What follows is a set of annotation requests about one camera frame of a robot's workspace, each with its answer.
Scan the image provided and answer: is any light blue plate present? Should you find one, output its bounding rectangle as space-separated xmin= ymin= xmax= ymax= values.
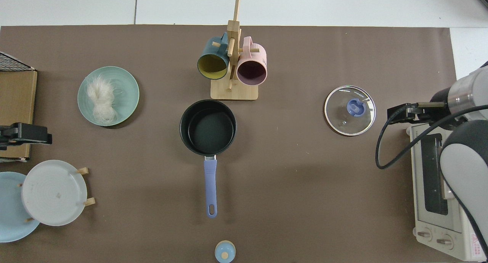
xmin=0 ymin=172 xmax=41 ymax=243

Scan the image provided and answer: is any black pot with blue handle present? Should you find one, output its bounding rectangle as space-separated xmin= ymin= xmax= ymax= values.
xmin=179 ymin=99 xmax=237 ymax=218

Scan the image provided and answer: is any brown table cloth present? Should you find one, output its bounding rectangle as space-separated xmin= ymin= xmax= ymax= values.
xmin=0 ymin=25 xmax=462 ymax=263

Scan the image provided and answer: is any wooden cup stand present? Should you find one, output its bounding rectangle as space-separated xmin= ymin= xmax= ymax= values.
xmin=210 ymin=0 xmax=260 ymax=101

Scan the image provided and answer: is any pale toaster oven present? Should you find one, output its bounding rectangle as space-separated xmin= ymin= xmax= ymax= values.
xmin=406 ymin=122 xmax=488 ymax=262

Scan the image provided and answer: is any glass lid with blue knob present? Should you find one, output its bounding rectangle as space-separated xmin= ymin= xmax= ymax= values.
xmin=324 ymin=85 xmax=377 ymax=136

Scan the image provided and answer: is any dark teal cup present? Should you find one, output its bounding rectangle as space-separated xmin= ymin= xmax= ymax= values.
xmin=197 ymin=32 xmax=230 ymax=80

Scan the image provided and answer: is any white plate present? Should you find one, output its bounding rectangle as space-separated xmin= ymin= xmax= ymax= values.
xmin=21 ymin=160 xmax=88 ymax=227

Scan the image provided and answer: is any pink cup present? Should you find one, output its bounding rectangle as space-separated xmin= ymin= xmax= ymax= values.
xmin=236 ymin=36 xmax=268 ymax=86

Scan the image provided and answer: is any green plate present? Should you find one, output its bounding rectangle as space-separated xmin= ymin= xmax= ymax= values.
xmin=77 ymin=66 xmax=140 ymax=127

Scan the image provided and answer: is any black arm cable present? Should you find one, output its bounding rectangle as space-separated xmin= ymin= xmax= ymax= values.
xmin=375 ymin=104 xmax=488 ymax=170

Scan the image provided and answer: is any small blue round thing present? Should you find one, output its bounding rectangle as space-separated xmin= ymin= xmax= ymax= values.
xmin=214 ymin=240 xmax=236 ymax=263

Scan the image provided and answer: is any wooden plate rack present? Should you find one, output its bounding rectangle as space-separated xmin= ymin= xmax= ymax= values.
xmin=17 ymin=167 xmax=96 ymax=223

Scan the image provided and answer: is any white vermicelli bundle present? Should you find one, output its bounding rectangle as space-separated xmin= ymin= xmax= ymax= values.
xmin=86 ymin=74 xmax=122 ymax=125

